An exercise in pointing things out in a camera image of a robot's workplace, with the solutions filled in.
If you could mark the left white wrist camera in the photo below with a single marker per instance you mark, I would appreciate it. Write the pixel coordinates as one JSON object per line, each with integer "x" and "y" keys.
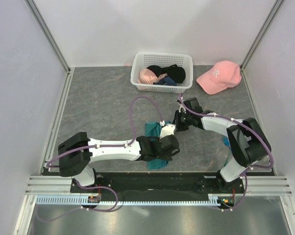
{"x": 167, "y": 129}

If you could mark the light blue cable duct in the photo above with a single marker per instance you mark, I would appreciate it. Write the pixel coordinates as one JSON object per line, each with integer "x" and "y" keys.
{"x": 88, "y": 201}

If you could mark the navy blue garment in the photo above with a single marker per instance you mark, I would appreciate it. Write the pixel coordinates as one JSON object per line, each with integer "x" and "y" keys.
{"x": 166, "y": 81}

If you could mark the pink baseball cap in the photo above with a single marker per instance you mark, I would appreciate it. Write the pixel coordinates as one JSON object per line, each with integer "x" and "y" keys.
{"x": 223, "y": 75}

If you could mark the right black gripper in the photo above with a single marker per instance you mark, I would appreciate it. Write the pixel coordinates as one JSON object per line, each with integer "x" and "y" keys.
{"x": 179, "y": 127}

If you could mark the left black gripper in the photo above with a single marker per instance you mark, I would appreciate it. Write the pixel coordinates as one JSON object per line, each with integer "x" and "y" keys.
{"x": 168, "y": 156}

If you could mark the peach satin garment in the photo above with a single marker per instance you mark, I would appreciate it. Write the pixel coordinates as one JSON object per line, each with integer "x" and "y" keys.
{"x": 148, "y": 77}

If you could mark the black garment in basket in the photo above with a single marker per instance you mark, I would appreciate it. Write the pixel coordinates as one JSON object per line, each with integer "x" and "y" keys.
{"x": 175, "y": 72}

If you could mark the white plastic basket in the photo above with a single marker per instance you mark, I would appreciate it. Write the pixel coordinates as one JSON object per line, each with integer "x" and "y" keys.
{"x": 143, "y": 60}

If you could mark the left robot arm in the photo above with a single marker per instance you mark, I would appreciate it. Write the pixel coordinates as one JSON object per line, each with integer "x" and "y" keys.
{"x": 79, "y": 151}

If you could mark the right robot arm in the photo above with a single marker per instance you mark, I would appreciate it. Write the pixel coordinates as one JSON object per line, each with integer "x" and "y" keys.
{"x": 249, "y": 145}

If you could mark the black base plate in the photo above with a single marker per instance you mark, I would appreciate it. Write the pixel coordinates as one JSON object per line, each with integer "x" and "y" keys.
{"x": 198, "y": 182}

